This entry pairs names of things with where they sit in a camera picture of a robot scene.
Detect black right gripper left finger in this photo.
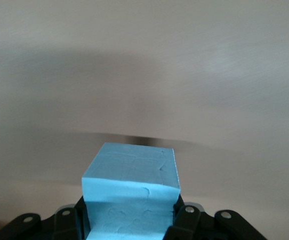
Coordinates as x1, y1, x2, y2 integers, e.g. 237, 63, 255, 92
0, 194, 89, 240

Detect brown table mat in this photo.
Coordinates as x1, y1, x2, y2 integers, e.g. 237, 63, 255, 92
0, 0, 289, 240

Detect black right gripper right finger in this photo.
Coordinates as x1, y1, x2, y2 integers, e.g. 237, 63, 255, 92
163, 193, 265, 240

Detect blue foam cube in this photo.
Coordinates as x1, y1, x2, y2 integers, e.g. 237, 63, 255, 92
81, 142, 182, 240

